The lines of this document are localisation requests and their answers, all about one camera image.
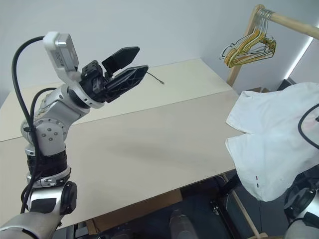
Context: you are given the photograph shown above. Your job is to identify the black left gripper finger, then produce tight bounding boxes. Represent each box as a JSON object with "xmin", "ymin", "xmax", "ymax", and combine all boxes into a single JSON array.
[
  {"xmin": 101, "ymin": 45, "xmax": 140, "ymax": 74},
  {"xmin": 103, "ymin": 64, "xmax": 150, "ymax": 104}
]

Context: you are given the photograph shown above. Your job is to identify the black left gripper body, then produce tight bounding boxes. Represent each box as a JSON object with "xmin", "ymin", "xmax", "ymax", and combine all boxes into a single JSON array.
[{"xmin": 80, "ymin": 60, "xmax": 111, "ymax": 104}]

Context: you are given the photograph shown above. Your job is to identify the white shorts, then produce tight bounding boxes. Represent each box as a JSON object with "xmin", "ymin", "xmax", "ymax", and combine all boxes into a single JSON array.
[{"xmin": 225, "ymin": 82, "xmax": 319, "ymax": 202}]

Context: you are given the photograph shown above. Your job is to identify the brown panel under table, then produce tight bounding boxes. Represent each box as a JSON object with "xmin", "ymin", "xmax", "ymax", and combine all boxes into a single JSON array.
[{"xmin": 86, "ymin": 190, "xmax": 184, "ymax": 235}]

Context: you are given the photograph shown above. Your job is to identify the brown cardboard box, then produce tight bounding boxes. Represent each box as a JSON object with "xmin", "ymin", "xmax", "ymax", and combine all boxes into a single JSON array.
[{"xmin": 245, "ymin": 87, "xmax": 270, "ymax": 95}]

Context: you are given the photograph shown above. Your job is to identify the dark rounded shape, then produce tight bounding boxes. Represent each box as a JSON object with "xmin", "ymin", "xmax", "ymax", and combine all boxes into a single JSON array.
[{"xmin": 168, "ymin": 208, "xmax": 198, "ymax": 239}]

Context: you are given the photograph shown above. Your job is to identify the wooden rack base strut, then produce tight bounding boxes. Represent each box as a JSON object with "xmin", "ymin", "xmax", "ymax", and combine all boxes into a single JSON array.
[{"xmin": 221, "ymin": 173, "xmax": 268, "ymax": 239}]

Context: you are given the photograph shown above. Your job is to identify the short thin dark wire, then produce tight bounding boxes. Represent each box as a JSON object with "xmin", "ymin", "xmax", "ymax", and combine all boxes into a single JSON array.
[{"xmin": 147, "ymin": 71, "xmax": 165, "ymax": 86}]

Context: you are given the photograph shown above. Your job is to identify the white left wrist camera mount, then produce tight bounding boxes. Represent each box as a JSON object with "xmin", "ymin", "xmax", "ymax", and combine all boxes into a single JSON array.
[{"xmin": 42, "ymin": 31, "xmax": 106, "ymax": 110}]

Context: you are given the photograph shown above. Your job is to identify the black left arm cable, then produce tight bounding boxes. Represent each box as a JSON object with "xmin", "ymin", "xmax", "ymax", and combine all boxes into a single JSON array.
[{"xmin": 12, "ymin": 35, "xmax": 52, "ymax": 214}]

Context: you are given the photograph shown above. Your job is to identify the grey wire hanger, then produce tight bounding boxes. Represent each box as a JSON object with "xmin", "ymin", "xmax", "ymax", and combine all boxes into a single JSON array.
[{"xmin": 219, "ymin": 9, "xmax": 276, "ymax": 61}]

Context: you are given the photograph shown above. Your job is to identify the yellow wire hanger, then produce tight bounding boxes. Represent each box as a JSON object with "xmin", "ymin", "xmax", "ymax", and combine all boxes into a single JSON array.
[
  {"xmin": 225, "ymin": 9, "xmax": 277, "ymax": 66},
  {"xmin": 224, "ymin": 10, "xmax": 278, "ymax": 69}
]

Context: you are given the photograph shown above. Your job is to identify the wooden rack post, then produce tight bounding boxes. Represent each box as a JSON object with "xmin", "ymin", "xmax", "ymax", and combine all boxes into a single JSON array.
[{"xmin": 226, "ymin": 3, "xmax": 265, "ymax": 88}]

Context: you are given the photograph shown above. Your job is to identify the wooden rack rail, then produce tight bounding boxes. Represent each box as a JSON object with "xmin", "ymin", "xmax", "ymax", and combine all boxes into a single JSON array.
[{"xmin": 256, "ymin": 7, "xmax": 319, "ymax": 41}]

